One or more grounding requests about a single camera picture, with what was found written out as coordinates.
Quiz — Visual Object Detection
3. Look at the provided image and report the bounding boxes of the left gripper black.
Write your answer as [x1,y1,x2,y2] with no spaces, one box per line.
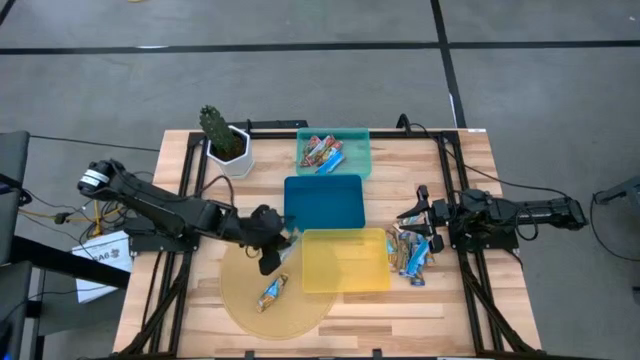
[232,202,296,277]

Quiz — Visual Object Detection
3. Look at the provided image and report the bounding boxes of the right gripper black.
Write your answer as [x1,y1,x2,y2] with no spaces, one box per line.
[397,184,451,254]

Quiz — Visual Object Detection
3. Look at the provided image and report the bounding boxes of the bright blue granola bar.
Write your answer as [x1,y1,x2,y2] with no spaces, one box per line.
[405,238,431,279]
[315,151,347,176]

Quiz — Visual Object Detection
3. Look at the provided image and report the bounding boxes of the red orange granola bar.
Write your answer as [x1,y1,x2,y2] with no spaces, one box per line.
[299,134,321,169]
[307,134,337,167]

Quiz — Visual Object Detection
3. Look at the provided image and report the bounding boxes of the dark blue plastic bin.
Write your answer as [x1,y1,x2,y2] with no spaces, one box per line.
[282,174,367,233]

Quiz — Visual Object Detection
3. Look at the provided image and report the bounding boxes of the yellow translucent plastic bin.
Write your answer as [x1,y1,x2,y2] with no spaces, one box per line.
[301,227,393,295]

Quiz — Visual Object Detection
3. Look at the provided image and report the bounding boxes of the white hexagonal plant pot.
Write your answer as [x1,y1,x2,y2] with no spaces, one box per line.
[205,124,256,181]

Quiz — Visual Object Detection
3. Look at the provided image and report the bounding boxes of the teal translucent plastic bin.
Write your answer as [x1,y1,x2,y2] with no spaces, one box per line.
[295,127,373,181]

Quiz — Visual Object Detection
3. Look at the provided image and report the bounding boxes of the green cactus plant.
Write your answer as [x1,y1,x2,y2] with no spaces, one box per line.
[198,104,245,162]

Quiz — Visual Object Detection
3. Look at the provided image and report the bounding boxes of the white printed cardboard box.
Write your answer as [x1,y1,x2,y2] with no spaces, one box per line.
[71,229,135,305]

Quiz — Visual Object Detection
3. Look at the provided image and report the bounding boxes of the dark grey equipment stand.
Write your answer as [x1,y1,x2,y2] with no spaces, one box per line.
[589,174,640,264]

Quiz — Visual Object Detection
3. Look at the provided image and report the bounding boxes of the black desk bar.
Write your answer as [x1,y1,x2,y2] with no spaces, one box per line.
[9,234,132,290]

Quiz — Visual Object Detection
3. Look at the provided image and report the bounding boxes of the grey padded chair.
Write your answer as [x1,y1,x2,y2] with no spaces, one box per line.
[0,130,31,266]

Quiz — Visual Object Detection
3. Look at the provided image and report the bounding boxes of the black aluminium table frame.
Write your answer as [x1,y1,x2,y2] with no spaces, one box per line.
[117,118,544,360]

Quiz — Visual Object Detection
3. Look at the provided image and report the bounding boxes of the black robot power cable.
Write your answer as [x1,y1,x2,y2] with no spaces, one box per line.
[397,113,571,201]

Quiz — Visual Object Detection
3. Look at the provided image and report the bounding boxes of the yellow floor cable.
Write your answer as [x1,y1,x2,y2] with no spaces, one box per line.
[91,199,126,237]

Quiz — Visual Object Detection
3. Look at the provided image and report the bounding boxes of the thin black floor cable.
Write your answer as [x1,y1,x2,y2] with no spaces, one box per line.
[29,134,161,152]

